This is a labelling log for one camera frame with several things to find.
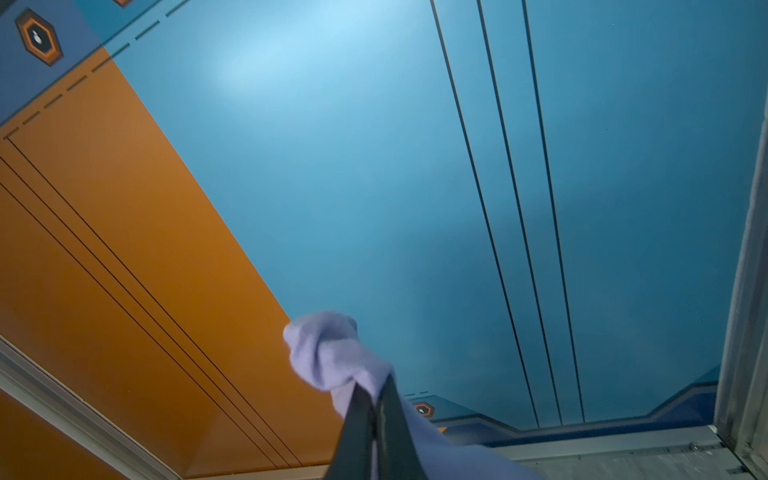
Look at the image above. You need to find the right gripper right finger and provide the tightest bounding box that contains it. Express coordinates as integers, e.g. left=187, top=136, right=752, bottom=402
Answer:
left=375, top=375, right=427, bottom=480

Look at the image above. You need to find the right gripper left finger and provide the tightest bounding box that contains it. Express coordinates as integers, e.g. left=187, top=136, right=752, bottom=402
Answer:
left=323, top=385, right=375, bottom=480

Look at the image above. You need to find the purple cloth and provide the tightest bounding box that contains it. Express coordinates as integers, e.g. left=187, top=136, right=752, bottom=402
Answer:
left=283, top=311, right=538, bottom=479

